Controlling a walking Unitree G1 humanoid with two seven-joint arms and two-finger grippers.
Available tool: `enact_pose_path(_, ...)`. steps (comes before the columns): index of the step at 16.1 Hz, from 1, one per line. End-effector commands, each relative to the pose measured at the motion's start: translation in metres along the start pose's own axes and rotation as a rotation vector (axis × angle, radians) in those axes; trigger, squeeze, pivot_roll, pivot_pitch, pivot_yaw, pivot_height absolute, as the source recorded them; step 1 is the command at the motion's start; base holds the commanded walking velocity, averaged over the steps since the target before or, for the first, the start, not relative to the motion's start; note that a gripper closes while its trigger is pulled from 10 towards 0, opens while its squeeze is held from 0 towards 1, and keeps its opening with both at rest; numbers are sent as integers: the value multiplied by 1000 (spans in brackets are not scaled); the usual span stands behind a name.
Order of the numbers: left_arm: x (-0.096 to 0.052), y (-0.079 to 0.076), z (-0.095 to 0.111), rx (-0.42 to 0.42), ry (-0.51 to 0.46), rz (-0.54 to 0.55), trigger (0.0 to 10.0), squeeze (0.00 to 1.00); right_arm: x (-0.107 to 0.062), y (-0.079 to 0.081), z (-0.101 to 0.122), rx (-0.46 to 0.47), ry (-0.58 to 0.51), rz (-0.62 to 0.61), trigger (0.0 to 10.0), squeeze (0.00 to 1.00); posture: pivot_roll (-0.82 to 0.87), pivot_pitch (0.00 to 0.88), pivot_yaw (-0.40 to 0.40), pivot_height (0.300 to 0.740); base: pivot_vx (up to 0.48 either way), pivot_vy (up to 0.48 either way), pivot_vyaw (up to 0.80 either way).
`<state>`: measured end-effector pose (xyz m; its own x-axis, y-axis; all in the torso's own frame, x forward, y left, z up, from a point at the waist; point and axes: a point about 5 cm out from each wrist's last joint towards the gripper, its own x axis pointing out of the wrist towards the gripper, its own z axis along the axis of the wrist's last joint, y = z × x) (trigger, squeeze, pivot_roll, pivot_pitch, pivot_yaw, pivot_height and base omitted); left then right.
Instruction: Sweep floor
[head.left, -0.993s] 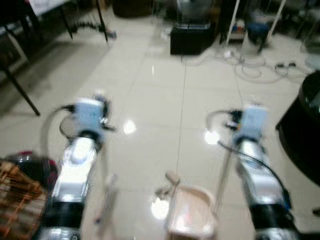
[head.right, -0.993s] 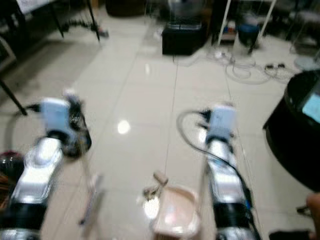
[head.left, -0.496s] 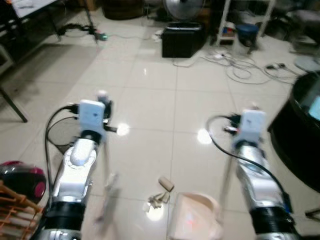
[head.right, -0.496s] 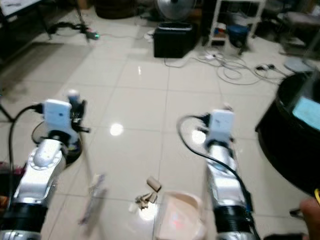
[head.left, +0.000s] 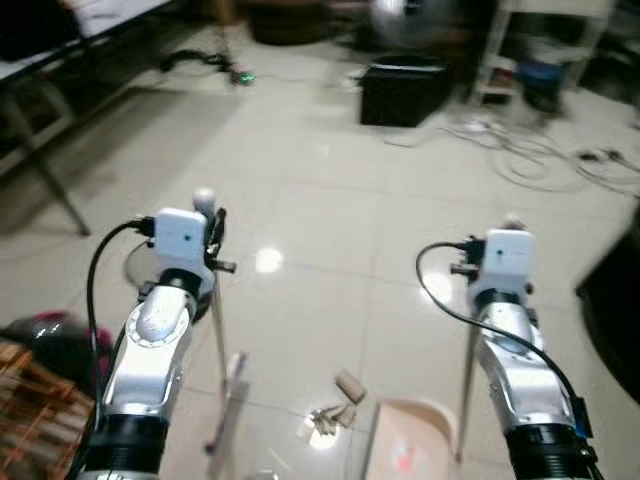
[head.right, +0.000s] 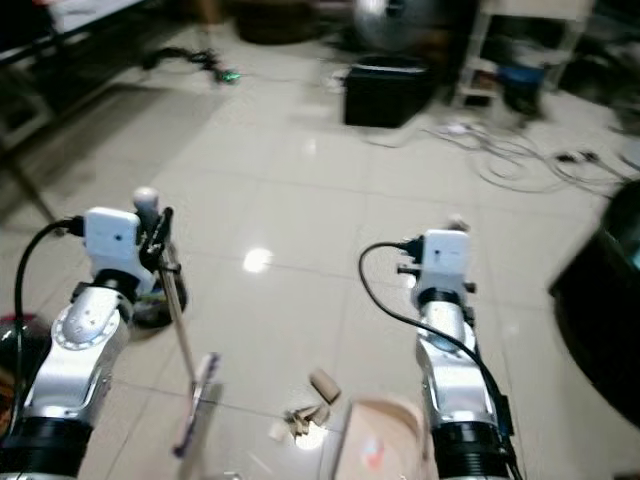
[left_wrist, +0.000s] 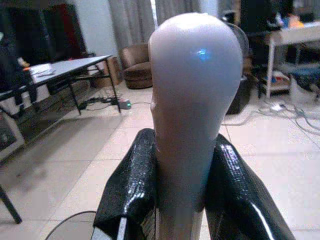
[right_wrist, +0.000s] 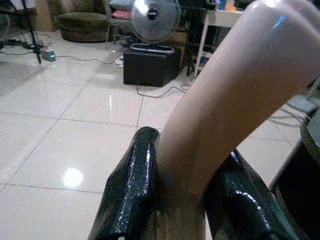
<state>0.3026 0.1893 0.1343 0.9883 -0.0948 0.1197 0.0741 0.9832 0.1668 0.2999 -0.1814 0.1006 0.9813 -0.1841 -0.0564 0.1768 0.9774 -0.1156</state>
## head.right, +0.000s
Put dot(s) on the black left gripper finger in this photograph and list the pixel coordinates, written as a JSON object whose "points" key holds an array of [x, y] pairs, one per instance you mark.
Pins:
{"points": [[160, 228]]}

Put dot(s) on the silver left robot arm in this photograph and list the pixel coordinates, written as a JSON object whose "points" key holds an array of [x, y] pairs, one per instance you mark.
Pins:
{"points": [[75, 360]]}

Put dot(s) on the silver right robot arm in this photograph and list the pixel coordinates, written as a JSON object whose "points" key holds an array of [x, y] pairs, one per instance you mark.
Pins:
{"points": [[455, 370]]}

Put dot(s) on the black round floor disc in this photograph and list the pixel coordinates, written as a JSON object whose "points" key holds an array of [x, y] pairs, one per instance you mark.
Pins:
{"points": [[160, 315]]}

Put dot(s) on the brown cardboard roll scrap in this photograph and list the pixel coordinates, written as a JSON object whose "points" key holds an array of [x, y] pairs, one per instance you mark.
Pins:
{"points": [[325, 385]]}

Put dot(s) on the dark red round object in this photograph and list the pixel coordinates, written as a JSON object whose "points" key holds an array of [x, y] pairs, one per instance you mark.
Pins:
{"points": [[20, 345]]}

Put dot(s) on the black box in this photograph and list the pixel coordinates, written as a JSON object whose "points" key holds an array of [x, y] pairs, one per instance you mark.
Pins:
{"points": [[388, 92]]}

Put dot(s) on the crumpled beige paper scrap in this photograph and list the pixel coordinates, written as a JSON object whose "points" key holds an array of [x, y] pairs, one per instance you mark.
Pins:
{"points": [[305, 420]]}

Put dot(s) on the large black bin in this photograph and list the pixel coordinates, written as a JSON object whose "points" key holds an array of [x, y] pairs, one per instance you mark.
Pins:
{"points": [[600, 300]]}

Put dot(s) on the blue container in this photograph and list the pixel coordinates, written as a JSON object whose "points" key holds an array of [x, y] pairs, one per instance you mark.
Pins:
{"points": [[524, 84]]}

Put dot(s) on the dark table with metal legs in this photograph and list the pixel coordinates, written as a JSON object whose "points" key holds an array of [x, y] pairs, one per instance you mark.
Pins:
{"points": [[50, 40]]}

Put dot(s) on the white shelf rack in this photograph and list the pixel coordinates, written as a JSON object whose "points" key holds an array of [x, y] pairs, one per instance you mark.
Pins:
{"points": [[478, 60]]}

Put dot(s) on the dark round base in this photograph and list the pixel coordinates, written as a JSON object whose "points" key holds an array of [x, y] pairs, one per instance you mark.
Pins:
{"points": [[275, 20]]}

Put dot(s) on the round grey fan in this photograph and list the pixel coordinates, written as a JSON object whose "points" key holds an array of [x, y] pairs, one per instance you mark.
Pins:
{"points": [[392, 22]]}

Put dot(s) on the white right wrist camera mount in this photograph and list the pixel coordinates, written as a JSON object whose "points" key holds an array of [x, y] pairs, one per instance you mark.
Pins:
{"points": [[448, 262]]}

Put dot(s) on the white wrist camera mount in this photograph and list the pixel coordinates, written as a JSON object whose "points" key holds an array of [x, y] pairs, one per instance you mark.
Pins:
{"points": [[448, 262], [110, 240]]}

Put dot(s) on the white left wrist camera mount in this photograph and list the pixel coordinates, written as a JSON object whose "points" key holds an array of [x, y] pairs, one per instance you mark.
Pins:
{"points": [[110, 240]]}

